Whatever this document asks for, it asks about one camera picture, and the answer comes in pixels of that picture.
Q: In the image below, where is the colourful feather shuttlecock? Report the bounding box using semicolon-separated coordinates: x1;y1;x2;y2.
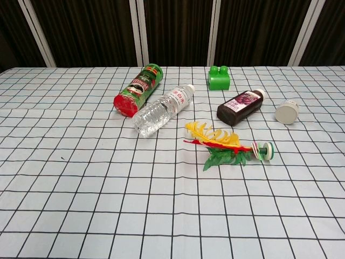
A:
183;120;275;172

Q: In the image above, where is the clear plastic water bottle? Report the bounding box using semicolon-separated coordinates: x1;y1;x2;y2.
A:
132;84;196;138

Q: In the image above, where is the green Pringles can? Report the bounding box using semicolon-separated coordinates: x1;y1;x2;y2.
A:
113;63;164;118

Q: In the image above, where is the green toy building block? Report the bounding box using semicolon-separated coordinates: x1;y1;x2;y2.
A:
207;65;232;91

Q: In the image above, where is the dark grape juice bottle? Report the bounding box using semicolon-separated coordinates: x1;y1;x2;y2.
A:
217;88;267;127

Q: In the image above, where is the checked white tablecloth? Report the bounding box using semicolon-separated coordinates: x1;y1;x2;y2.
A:
0;65;345;259

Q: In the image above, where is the small white round jar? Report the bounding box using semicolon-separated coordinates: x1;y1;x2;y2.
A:
274;99;300;125

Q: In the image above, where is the black pleated curtain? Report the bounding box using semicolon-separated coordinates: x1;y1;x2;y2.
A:
0;0;345;73

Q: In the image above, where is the white metal frame post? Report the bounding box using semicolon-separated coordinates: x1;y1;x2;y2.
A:
128;0;150;67
207;0;222;67
287;0;326;67
17;0;57;67

